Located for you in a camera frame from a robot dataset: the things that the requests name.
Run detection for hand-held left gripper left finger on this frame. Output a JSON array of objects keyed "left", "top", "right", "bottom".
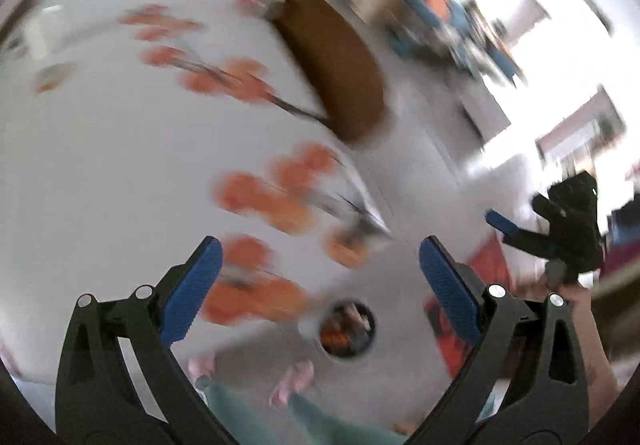
[{"left": 54, "top": 236, "right": 236, "bottom": 445}]

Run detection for brown wooden chair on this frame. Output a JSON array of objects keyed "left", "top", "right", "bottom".
[{"left": 267, "top": 0, "right": 386, "bottom": 143}]

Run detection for white orange printed tablecloth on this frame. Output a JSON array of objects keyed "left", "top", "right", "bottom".
[{"left": 0, "top": 0, "right": 451, "bottom": 386}]

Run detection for pink slipper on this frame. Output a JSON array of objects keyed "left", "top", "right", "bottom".
[
  {"left": 270, "top": 360, "right": 315, "bottom": 406},
  {"left": 187, "top": 355, "right": 217, "bottom": 383}
]

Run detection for person's teal pants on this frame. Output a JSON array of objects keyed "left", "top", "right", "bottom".
[{"left": 197, "top": 377, "right": 408, "bottom": 445}]

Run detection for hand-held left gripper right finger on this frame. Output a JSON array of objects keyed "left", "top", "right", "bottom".
[{"left": 410, "top": 236, "right": 591, "bottom": 445}]

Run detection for round trash bin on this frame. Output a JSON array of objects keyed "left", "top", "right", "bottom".
[{"left": 299, "top": 297, "right": 377, "bottom": 365}]

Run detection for person's right forearm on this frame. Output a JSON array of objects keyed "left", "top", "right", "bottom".
[{"left": 562, "top": 282, "right": 623, "bottom": 421}]

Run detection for red flat object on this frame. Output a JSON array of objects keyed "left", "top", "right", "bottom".
[{"left": 425, "top": 245, "right": 506, "bottom": 376}]

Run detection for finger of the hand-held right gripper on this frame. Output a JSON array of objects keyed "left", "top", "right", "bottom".
[
  {"left": 531, "top": 192, "right": 568, "bottom": 226},
  {"left": 486, "top": 209, "right": 558, "bottom": 257}
]

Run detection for blue and orange object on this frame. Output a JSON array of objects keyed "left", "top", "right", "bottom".
[{"left": 385, "top": 0, "right": 526, "bottom": 86}]

